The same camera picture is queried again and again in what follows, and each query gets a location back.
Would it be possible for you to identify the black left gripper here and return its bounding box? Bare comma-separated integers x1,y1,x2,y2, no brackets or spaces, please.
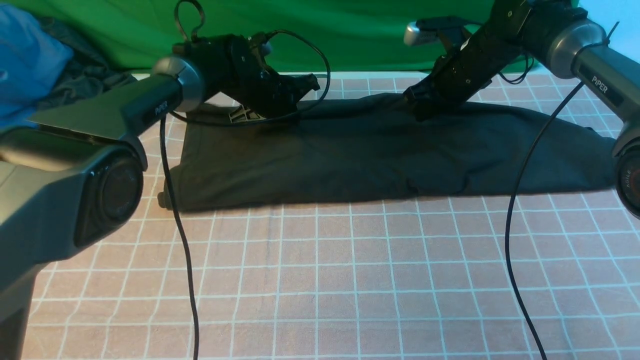
173,34,321,121

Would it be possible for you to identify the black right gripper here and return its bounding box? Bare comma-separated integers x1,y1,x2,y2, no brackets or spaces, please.
404,0,533,121

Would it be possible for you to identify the dark gray long-sleeve shirt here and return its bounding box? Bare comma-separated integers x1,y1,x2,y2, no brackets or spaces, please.
157,92,617,212

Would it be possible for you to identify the gray right robot arm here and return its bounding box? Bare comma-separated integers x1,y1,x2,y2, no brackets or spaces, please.
404,0,640,217

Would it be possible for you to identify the gray left robot arm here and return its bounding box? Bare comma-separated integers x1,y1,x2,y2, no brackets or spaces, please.
0,31,320,360

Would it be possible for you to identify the green backdrop cloth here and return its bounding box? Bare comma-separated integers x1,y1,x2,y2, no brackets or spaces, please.
10,0,493,72

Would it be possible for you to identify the dark gray crumpled garment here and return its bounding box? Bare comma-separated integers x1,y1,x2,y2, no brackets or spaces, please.
36,16,137,112

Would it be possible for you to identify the blue crumpled garment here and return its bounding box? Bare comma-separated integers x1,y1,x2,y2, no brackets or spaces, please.
0,3,74,127

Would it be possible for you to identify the pink checkered tablecloth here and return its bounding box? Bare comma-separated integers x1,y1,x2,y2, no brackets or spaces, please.
20,73,640,360

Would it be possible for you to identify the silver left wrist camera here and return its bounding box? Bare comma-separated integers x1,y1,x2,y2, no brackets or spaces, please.
248,31,275,57

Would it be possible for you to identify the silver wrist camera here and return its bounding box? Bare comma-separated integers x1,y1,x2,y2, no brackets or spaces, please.
248,31,275,57
403,16,480,50

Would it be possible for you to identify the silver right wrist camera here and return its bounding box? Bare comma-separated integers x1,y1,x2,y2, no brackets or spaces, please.
403,16,480,50

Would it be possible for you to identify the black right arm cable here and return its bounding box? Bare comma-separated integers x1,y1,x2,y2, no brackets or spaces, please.
495,22,621,360

